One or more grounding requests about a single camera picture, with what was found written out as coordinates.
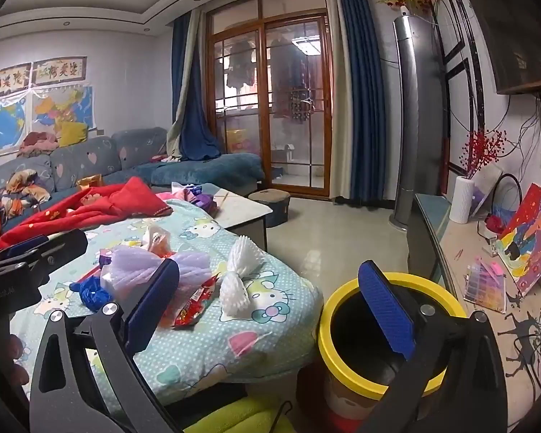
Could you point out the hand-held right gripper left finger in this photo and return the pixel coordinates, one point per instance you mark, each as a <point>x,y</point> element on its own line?
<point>151,306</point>

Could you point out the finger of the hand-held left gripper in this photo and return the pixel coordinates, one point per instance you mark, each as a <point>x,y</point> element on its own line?
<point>61,246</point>

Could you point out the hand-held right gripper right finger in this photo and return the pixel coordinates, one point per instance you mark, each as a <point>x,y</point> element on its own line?
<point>385,311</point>

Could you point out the light purple foam net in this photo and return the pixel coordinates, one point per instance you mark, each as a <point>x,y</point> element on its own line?
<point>130,266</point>

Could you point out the yellow rim trash bin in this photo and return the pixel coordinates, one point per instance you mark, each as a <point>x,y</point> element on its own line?
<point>338,297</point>

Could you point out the blue plastic bag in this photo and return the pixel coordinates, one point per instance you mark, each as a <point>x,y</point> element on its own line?
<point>90,293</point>

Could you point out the white red snack wrapper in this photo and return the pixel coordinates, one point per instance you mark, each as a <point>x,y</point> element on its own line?
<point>158,237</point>

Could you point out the white foam fruit net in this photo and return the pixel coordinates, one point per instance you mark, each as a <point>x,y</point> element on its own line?
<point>232,295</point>
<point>245,252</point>

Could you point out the person's left hand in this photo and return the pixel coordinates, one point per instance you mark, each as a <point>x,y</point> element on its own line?
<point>16,354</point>

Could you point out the gold box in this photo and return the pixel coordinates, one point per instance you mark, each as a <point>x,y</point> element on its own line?
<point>90,182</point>

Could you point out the red blanket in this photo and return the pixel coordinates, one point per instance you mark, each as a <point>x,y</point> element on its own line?
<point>117,203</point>

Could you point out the colourful cloth pile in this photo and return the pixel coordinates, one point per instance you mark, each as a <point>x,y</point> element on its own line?
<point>18,189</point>

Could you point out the grey heart pattern sofa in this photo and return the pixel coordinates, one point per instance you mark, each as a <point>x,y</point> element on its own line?
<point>85,158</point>

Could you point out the pink tweezers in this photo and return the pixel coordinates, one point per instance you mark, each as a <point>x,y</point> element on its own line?
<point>457,255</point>

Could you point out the television cabinet with printed top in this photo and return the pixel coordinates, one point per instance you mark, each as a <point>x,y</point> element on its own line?
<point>460,252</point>

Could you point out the cartoon printed blanket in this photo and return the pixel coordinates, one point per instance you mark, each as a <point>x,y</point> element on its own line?
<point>234,356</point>

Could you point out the clear bead organizer box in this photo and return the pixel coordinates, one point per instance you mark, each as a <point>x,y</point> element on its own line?
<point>484,291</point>

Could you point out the pink clothes pile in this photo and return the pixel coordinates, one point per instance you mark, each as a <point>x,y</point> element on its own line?
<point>38,142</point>

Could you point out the yellow cloth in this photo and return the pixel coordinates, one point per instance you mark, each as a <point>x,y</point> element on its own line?
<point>70,133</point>

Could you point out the pink tray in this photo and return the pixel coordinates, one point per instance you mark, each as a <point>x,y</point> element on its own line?
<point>495,269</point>

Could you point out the purple pink cloth pile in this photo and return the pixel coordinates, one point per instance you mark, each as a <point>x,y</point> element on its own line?
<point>203,198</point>

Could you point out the small printed packet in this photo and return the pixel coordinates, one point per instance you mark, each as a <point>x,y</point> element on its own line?
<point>491,246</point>

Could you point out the white top coffee table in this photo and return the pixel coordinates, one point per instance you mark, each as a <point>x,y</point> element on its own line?
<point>239,207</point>

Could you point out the white ribbed vase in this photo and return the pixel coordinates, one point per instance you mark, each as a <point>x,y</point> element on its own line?
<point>462,198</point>

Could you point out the yellow-green cloth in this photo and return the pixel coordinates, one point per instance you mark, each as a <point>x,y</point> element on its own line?
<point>234,415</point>

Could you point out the world map poster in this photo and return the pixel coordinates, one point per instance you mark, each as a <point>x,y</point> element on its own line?
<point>2,121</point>

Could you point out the red cloth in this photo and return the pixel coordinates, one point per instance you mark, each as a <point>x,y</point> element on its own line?
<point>493,223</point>

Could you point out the country map poster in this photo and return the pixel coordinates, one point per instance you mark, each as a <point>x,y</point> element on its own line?
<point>63,106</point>

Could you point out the blue plush sofa cover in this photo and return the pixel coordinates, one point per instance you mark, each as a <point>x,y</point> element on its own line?
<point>207,169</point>

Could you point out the grey round ottoman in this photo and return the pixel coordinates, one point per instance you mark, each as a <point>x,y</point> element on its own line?
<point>270,203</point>

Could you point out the white canvas board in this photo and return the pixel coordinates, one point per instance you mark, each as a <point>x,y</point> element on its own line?
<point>489,189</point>

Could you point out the colourful figure painting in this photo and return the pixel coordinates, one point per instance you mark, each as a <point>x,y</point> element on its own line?
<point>529,234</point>

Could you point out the blue curtain with beige edge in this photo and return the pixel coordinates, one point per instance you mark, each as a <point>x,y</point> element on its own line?
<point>191,117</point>

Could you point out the red berry branches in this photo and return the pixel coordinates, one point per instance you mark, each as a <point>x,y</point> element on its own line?
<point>480,149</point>

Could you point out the grey standing air conditioner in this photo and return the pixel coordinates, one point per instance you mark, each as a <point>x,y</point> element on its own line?
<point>412,121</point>

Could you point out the long blue curtain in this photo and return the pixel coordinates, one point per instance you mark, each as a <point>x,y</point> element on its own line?
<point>360,99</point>

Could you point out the wooden sliding glass door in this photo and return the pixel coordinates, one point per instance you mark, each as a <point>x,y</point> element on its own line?
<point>243,76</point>

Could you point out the calligraphy wall poster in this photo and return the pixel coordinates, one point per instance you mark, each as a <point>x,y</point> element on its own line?
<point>58,71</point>
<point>6,81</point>

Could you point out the wall television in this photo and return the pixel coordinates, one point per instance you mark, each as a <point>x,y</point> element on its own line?
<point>514,22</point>

